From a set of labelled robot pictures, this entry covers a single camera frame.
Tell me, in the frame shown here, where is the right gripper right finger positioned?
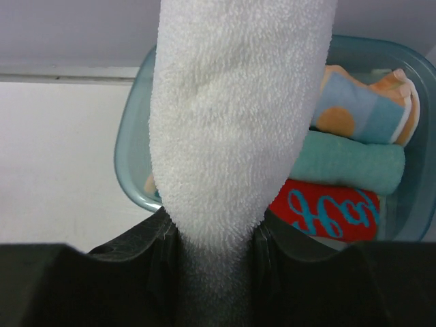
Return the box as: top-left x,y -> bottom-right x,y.
253,211 -> 354,326

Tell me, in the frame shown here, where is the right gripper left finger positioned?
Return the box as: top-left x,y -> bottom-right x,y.
89,207 -> 178,326

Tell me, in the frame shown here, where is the white towel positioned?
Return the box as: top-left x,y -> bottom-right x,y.
149,0 -> 337,326

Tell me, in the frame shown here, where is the patterned white-teal rolled towel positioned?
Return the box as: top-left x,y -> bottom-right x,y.
144,173 -> 161,202

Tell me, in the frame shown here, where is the red patterned rolled towel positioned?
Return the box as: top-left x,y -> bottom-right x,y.
269,179 -> 380,243

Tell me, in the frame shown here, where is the teal plastic basket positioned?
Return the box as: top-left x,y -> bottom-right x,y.
113,33 -> 436,253

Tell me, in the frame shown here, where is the teal rolled towel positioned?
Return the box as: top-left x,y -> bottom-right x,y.
289,131 -> 405,196

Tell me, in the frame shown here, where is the cartoon print rolled towel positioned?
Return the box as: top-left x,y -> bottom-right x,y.
311,65 -> 420,147

